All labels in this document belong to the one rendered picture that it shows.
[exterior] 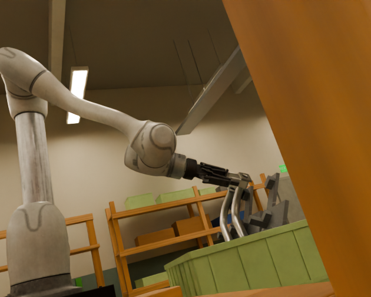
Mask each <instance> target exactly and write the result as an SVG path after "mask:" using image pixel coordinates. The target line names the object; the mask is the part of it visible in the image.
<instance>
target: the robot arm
mask: <svg viewBox="0 0 371 297"><path fill-rule="evenodd" d="M0 73H1V77H2V79H3V81H4V84H5V90H6V98H7V101H8V106H9V111H10V115H11V117H12V118H13V119H14V121H15V125H16V137H17V144H18V156H19V168H20V175H21V187H22V199H23V205H21V206H19V207H18V208H17V209H16V210H15V211H14V212H13V214H12V216H11V218H10V220H9V223H8V226H7V229H6V258H7V265H8V274H9V281H10V287H11V288H10V293H9V294H7V296H4V297H62V296H67V295H71V294H75V293H79V292H83V290H82V287H77V286H73V285H72V279H71V272H70V246H69V243H68V233H67V227H66V224H65V218H64V216H63V215H62V213H61V212H60V211H59V209H58V208H57V207H56V206H55V204H54V195H53V189H52V180H51V171H50V166H49V157H48V147H47V138H46V133H45V123H44V120H45V118H46V116H47V114H48V103H47V102H50V103H52V104H54V105H56V106H58V107H59V108H61V109H63V110H65V111H67V112H69V113H71V114H74V115H76V116H79V117H82V118H86V119H89V120H92V121H96V122H99V123H103V124H106V125H109V126H111V127H114V128H116V129H118V130H119V131H121V132H122V133H124V134H125V135H126V136H127V137H128V139H129V141H130V144H129V145H128V146H127V149H126V151H125V155H124V164H125V166H127V167H128V168H129V169H131V170H134V171H136V172H139V173H142V174H147V175H150V176H165V177H170V178H174V179H179V180H180V179H181V178H184V179H187V180H192V179H193V178H194V177H196V178H199V179H202V180H203V181H202V183H204V184H213V185H217V186H223V187H229V185H231V186H236V187H241V188H244V189H246V188H247V186H248V183H249V182H248V181H243V180H241V179H240V176H239V174H237V173H232V172H229V169H227V170H226V169H225V168H222V167H217V166H213V165H210V164H206V163H203V162H200V164H197V160H195V159H190V158H186V155H183V154H178V153H175V148H176V145H177V138H176V134H175V132H174V130H173V129H172V128H171V127H170V126H169V125H167V124H164V123H155V122H153V121H150V120H146V121H140V120H137V119H135V118H133V117H131V116H129V115H127V114H125V113H123V112H120V111H118V110H115V109H112V108H109V107H106V106H103V105H99V104H96V103H92V102H90V101H87V100H84V99H82V98H79V97H77V96H76V95H74V94H73V93H72V92H70V91H69V90H68V89H67V88H66V87H65V86H64V85H63V84H62V83H61V82H59V81H58V79H57V78H56V77H55V76H54V75H53V74H52V73H51V72H50V71H48V70H47V69H46V68H45V67H44V66H43V65H42V64H41V63H39V62H38V61H37V60H35V59H33V58H32V57H30V56H29V55H28V54H26V53H24V52H22V51H20V50H18V49H15V48H10V47H3V48H0Z"/></svg>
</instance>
